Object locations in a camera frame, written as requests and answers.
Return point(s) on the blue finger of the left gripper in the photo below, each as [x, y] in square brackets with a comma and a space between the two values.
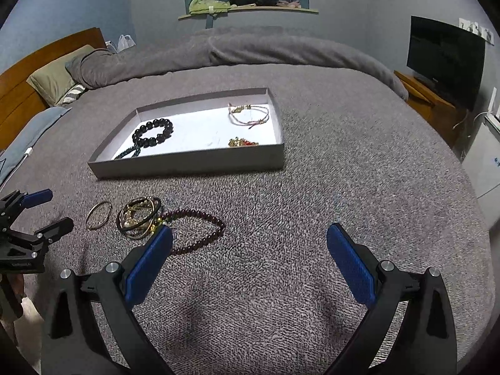
[56, 230]
[37, 198]

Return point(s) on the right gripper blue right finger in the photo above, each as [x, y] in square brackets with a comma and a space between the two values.
[426, 341]

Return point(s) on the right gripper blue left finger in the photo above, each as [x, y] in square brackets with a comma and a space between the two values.
[72, 342]

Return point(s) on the gold round hair clip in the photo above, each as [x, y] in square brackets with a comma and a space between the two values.
[135, 214]

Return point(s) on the light blue sheet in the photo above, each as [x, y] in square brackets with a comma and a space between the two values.
[22, 145]

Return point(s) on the wooden headboard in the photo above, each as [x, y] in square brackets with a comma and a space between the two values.
[19, 101]

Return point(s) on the striped pillow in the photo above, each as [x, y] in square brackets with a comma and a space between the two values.
[71, 95]

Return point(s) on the olive green pillow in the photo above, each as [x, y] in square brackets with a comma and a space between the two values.
[52, 81]

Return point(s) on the grey bed blanket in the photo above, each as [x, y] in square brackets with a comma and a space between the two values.
[266, 298]

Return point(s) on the white plastic bag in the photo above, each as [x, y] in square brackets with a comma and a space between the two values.
[125, 42]

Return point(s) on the white cabinet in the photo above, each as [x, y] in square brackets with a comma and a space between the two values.
[482, 166]

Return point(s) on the grey cardboard tray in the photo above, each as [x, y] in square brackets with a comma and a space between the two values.
[219, 132]

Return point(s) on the wooden tv stand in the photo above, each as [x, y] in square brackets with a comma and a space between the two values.
[441, 115]

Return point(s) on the green cloth on shelf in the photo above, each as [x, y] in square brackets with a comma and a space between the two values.
[198, 7]

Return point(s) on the black television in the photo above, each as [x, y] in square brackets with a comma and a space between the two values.
[450, 57]

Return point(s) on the wooden window shelf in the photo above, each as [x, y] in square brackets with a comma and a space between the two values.
[249, 8]

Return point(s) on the white wall hook rack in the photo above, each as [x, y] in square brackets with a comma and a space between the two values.
[476, 29]

